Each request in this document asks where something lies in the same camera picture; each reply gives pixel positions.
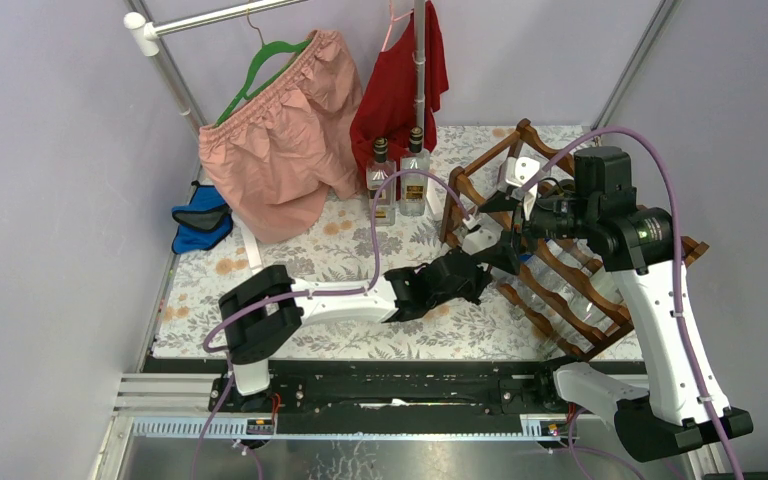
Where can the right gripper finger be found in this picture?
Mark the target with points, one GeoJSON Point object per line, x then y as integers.
{"type": "Point", "coordinates": [505, 253]}
{"type": "Point", "coordinates": [501, 202]}

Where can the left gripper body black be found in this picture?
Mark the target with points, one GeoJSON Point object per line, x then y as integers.
{"type": "Point", "coordinates": [466, 288]}

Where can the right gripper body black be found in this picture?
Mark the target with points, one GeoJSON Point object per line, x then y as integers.
{"type": "Point", "coordinates": [557, 218]}

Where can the small clear bottle bluish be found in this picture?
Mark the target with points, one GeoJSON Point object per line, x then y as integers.
{"type": "Point", "coordinates": [575, 320]}

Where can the clear glass wine bottle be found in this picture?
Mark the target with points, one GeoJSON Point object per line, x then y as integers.
{"type": "Point", "coordinates": [576, 255]}

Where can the clear square liquor bottle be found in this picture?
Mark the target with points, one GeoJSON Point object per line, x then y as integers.
{"type": "Point", "coordinates": [382, 199]}

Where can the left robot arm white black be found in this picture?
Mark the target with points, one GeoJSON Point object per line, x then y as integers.
{"type": "Point", "coordinates": [262, 313]}

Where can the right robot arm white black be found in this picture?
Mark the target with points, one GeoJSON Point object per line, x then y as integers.
{"type": "Point", "coordinates": [683, 407]}

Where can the white fabric strip by rack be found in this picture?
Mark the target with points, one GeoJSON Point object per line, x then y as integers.
{"type": "Point", "coordinates": [433, 200]}

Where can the wooden wine rack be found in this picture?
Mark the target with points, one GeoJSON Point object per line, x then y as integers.
{"type": "Point", "coordinates": [504, 328]}

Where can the clear bottle black gold cap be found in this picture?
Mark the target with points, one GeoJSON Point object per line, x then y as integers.
{"type": "Point", "coordinates": [413, 185]}

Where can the red garment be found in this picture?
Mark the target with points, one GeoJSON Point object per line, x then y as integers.
{"type": "Point", "coordinates": [388, 106]}

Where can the pink clothes hanger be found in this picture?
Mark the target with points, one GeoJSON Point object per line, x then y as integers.
{"type": "Point", "coordinates": [399, 13]}

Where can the vertical metal pole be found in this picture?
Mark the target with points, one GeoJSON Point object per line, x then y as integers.
{"type": "Point", "coordinates": [419, 57]}

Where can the pink skirt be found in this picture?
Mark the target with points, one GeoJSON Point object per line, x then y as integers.
{"type": "Point", "coordinates": [276, 159]}

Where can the blue black bag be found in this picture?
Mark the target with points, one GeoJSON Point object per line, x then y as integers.
{"type": "Point", "coordinates": [202, 223]}

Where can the green clothes hanger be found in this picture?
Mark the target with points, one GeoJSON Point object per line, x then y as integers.
{"type": "Point", "coordinates": [265, 53]}

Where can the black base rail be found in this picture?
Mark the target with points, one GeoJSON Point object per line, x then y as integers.
{"type": "Point", "coordinates": [378, 397]}

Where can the metal clothes rail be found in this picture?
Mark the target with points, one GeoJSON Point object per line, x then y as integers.
{"type": "Point", "coordinates": [202, 50]}

